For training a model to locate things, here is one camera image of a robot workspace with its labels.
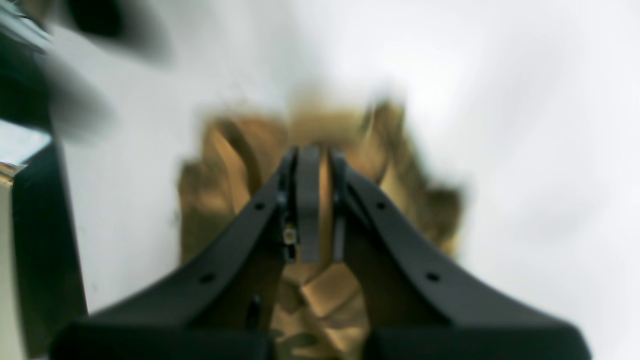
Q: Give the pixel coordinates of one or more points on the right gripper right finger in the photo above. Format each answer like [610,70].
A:
[419,303]

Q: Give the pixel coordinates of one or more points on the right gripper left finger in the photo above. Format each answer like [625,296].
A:
[219,305]

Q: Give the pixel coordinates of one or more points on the camouflage t-shirt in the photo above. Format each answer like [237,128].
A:
[319,312]

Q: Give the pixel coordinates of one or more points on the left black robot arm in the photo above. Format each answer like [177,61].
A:
[74,167]

